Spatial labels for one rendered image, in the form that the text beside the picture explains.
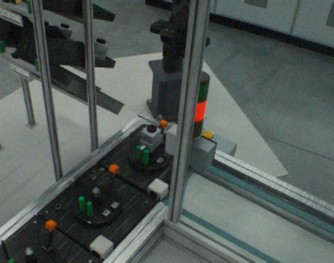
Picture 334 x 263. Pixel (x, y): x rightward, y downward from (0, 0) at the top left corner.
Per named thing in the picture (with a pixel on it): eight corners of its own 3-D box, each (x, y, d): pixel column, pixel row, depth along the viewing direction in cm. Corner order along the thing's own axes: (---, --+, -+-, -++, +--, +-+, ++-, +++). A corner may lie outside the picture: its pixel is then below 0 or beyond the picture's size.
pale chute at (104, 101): (94, 98, 153) (101, 87, 153) (117, 115, 146) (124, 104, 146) (41, 71, 128) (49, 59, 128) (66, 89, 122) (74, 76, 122)
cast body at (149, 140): (151, 136, 133) (152, 119, 129) (162, 142, 131) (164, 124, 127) (134, 151, 128) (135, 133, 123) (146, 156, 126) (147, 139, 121)
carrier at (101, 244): (93, 169, 131) (91, 139, 123) (156, 205, 122) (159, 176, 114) (37, 217, 116) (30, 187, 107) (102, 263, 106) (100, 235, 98)
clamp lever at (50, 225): (47, 243, 104) (51, 218, 101) (52, 247, 103) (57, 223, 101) (36, 248, 101) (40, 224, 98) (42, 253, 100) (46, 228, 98)
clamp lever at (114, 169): (108, 186, 120) (114, 163, 117) (113, 190, 119) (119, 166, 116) (100, 190, 117) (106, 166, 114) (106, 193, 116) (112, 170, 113)
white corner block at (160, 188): (155, 186, 127) (156, 177, 125) (167, 193, 126) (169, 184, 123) (146, 195, 124) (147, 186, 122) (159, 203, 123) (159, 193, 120)
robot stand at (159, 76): (179, 97, 178) (183, 56, 165) (192, 118, 168) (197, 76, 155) (146, 102, 174) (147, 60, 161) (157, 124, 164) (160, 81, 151)
